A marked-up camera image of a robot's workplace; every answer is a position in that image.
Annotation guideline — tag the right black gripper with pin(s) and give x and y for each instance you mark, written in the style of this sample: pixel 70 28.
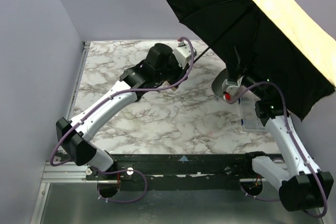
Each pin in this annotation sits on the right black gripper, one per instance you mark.
pixel 237 70

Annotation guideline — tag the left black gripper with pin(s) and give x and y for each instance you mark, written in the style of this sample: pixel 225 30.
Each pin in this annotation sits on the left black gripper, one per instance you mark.
pixel 170 77

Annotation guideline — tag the beige umbrella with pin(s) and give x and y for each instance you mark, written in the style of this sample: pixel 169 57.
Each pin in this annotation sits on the beige umbrella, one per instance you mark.
pixel 243 31

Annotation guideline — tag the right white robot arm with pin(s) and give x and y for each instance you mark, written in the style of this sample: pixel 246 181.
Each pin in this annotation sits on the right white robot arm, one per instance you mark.
pixel 303 185

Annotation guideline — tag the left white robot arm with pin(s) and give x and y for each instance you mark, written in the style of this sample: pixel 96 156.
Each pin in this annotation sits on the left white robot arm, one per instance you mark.
pixel 162 64

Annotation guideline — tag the clear plastic screw box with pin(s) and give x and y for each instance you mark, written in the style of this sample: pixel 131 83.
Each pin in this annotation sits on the clear plastic screw box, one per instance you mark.
pixel 249 120

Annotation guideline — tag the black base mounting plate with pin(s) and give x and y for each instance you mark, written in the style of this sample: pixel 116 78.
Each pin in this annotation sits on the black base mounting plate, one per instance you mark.
pixel 163 172

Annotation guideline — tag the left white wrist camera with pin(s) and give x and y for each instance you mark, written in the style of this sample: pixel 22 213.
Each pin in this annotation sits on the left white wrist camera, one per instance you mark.
pixel 182 55

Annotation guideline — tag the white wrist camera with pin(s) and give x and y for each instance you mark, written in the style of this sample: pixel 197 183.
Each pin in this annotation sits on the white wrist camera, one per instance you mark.
pixel 182 55
pixel 231 89

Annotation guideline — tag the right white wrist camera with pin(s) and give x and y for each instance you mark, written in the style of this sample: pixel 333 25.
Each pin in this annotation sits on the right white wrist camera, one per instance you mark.
pixel 231 89

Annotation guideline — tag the aluminium frame rail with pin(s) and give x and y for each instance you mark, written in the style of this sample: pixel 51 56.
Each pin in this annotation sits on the aluminium frame rail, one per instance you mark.
pixel 66 173

